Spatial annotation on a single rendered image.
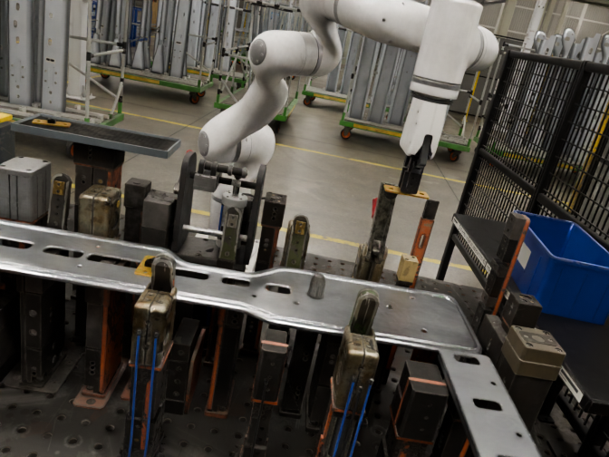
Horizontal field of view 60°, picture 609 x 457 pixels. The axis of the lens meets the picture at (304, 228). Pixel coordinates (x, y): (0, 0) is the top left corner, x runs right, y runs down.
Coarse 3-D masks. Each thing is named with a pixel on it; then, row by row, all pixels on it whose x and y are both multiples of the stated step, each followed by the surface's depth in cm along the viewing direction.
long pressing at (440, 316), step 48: (48, 240) 108; (96, 240) 111; (144, 288) 98; (192, 288) 100; (240, 288) 104; (288, 288) 108; (336, 288) 111; (384, 288) 116; (384, 336) 98; (432, 336) 100
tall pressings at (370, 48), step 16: (368, 48) 746; (384, 48) 738; (400, 48) 734; (368, 64) 753; (384, 64) 750; (368, 80) 757; (384, 80) 756; (400, 80) 774; (352, 96) 762; (384, 96) 761; (400, 96) 781; (352, 112) 774; (368, 112) 788; (384, 112) 762; (400, 112) 788
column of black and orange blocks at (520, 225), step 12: (516, 216) 116; (504, 228) 120; (516, 228) 116; (504, 240) 120; (516, 240) 117; (504, 252) 119; (516, 252) 118; (492, 264) 123; (504, 264) 121; (492, 276) 123; (504, 276) 120; (492, 288) 122; (504, 288) 122; (492, 300) 123; (480, 312) 125; (492, 312) 124; (480, 324) 125; (468, 360) 129
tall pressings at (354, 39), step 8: (344, 32) 993; (352, 32) 987; (344, 40) 992; (352, 40) 996; (352, 48) 1003; (352, 56) 1007; (400, 56) 967; (352, 64) 1033; (400, 64) 976; (336, 72) 1017; (344, 72) 1009; (352, 72) 1014; (328, 80) 1019; (336, 80) 1016; (344, 80) 1020; (328, 88) 1028; (344, 88) 1024; (392, 88) 986
